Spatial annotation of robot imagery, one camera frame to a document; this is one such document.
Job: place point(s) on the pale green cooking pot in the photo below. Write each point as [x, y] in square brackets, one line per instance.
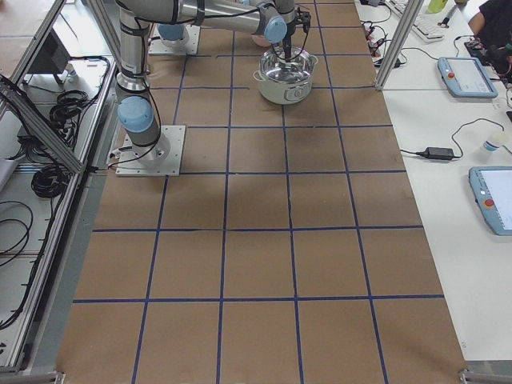
[283, 93]

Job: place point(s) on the blue teach pendant near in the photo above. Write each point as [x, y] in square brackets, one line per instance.
[491, 186]

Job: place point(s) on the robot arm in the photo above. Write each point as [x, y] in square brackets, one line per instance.
[173, 34]
[276, 21]

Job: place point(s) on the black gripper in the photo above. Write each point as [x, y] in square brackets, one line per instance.
[287, 46]

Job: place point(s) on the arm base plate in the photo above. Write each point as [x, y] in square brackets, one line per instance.
[163, 160]
[159, 48]

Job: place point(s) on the blue teach pendant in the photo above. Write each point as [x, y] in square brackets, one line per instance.
[466, 78]
[491, 186]

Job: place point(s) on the pink bowl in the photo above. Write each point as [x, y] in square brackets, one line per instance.
[259, 40]

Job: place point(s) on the white keyboard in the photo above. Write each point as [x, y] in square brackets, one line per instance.
[423, 27]

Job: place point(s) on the aluminium side frame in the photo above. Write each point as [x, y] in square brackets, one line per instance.
[47, 182]

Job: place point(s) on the paper cup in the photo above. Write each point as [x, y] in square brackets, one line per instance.
[495, 141]

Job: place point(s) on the blue teach pendant far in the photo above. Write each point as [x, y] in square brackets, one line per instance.
[466, 78]

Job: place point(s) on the glass pot lid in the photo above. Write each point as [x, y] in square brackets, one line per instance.
[299, 68]

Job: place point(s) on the black power brick on table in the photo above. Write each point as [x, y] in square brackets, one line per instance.
[437, 153]

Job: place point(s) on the aluminium frame post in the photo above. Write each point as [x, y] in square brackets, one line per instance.
[398, 40]

